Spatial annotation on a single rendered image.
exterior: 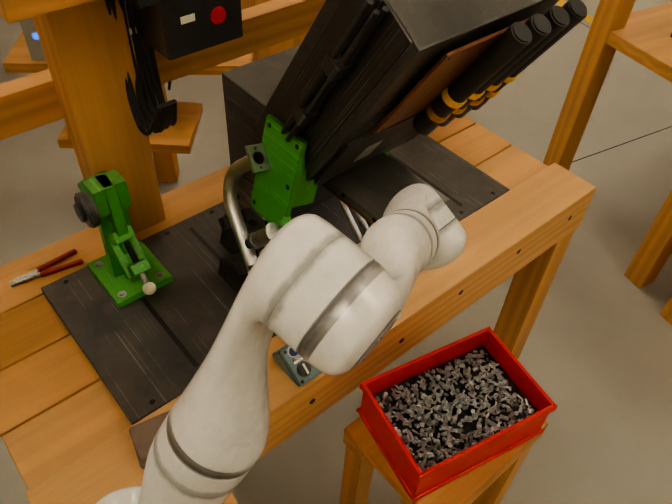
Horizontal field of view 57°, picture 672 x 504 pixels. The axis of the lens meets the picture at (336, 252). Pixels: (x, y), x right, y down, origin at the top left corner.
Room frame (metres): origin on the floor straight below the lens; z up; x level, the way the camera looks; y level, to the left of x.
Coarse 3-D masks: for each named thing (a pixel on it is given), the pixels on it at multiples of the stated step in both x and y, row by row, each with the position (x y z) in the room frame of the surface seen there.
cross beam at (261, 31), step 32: (288, 0) 1.53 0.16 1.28; (320, 0) 1.57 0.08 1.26; (256, 32) 1.43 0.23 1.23; (288, 32) 1.50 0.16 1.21; (160, 64) 1.25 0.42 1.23; (192, 64) 1.31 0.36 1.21; (0, 96) 1.03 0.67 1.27; (32, 96) 1.06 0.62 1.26; (0, 128) 1.01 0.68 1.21; (32, 128) 1.05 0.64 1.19
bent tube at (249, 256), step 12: (252, 156) 0.97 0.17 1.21; (264, 156) 0.99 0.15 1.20; (240, 168) 0.99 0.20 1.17; (252, 168) 0.96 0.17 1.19; (264, 168) 0.97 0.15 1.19; (228, 180) 1.00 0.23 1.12; (228, 192) 1.00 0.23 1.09; (228, 204) 0.98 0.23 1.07; (228, 216) 0.97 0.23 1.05; (240, 216) 0.97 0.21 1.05; (240, 228) 0.95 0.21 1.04; (240, 240) 0.93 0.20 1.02; (252, 252) 0.92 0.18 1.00; (252, 264) 0.89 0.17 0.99
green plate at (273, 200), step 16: (272, 128) 1.00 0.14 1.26; (272, 144) 0.99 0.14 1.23; (288, 144) 0.96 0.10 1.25; (304, 144) 0.94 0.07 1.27; (272, 160) 0.98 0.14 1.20; (288, 160) 0.95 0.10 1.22; (304, 160) 0.96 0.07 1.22; (256, 176) 1.00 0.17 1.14; (272, 176) 0.97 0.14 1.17; (288, 176) 0.94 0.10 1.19; (304, 176) 0.96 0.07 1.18; (256, 192) 0.98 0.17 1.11; (272, 192) 0.95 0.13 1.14; (288, 192) 0.93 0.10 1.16; (304, 192) 0.96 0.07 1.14; (256, 208) 0.97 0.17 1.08; (272, 208) 0.94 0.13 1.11; (288, 208) 0.92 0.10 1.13
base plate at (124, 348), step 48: (432, 144) 1.49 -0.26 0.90; (480, 192) 1.28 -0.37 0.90; (144, 240) 1.03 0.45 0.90; (192, 240) 1.04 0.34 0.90; (48, 288) 0.87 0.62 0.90; (96, 288) 0.87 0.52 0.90; (192, 288) 0.89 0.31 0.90; (96, 336) 0.75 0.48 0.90; (144, 336) 0.75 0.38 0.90; (192, 336) 0.76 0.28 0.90; (144, 384) 0.64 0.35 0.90
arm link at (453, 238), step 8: (448, 224) 0.54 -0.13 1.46; (456, 224) 0.55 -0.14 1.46; (440, 232) 0.53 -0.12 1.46; (448, 232) 0.53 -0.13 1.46; (456, 232) 0.53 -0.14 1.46; (464, 232) 0.54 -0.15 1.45; (440, 240) 0.52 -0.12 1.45; (448, 240) 0.52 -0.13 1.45; (456, 240) 0.52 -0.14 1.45; (464, 240) 0.53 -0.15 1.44; (440, 248) 0.52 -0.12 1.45; (448, 248) 0.52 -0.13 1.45; (456, 248) 0.52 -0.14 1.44; (440, 256) 0.51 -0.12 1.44; (448, 256) 0.51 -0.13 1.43; (456, 256) 0.52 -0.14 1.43; (432, 264) 0.51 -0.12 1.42; (440, 264) 0.51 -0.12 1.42
